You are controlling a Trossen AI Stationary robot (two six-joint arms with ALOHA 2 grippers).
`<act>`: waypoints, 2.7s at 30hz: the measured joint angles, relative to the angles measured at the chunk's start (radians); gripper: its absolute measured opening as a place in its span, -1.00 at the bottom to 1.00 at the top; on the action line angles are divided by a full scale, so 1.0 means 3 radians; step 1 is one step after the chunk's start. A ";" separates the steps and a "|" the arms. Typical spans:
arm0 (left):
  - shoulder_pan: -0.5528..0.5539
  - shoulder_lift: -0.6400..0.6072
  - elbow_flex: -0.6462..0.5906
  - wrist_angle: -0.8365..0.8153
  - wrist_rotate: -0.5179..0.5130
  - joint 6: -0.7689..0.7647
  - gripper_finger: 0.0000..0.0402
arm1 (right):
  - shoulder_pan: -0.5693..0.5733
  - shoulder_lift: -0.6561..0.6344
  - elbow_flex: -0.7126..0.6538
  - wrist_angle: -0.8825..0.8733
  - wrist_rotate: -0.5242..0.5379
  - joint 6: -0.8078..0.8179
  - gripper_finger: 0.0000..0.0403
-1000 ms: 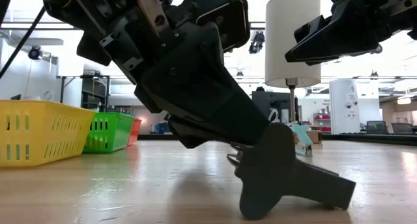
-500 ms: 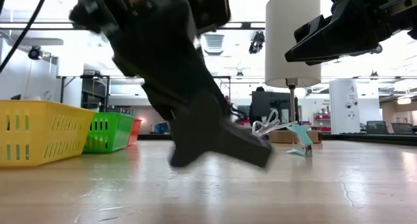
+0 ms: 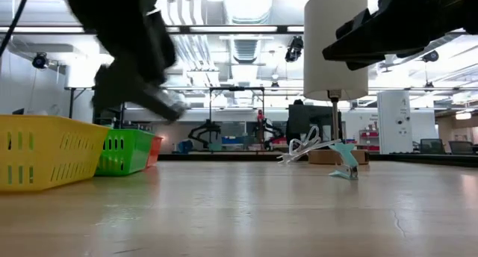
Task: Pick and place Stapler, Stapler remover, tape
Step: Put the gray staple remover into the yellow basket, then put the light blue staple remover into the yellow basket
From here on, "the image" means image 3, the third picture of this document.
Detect green plastic basket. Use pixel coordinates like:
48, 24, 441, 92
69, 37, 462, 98
95, 128, 156, 177

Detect white cabinet column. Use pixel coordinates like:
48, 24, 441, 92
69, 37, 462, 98
376, 90, 414, 155

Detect orange plastic basket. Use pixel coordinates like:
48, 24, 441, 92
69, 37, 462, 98
146, 136, 164, 167

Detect blue bin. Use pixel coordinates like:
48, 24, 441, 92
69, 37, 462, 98
178, 139, 194, 155

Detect black computer monitor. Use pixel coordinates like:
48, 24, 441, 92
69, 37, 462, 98
288, 104, 343, 140

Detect red storage shelf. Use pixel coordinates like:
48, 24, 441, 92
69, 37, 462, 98
358, 128, 380, 152

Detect black aluminium rig frame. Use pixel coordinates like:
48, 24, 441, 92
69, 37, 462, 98
0, 24, 305, 35

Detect table lamp with white shade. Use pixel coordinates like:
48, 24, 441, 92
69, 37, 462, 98
303, 0, 370, 165

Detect black background rig frame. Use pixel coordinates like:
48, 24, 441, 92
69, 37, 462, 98
208, 86, 266, 153

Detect dark office chair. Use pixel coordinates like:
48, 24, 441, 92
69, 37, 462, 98
447, 140, 476, 155
420, 138, 446, 155

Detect yellow plastic basket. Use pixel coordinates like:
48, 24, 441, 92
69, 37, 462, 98
0, 114, 111, 193

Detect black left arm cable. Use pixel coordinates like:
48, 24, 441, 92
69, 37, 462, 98
0, 0, 33, 58

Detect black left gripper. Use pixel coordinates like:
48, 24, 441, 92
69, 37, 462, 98
61, 0, 186, 122

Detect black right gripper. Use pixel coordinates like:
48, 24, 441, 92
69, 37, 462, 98
323, 0, 478, 71

